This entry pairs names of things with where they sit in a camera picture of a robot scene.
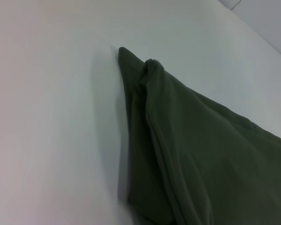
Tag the dark green shirt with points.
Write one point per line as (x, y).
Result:
(201, 152)

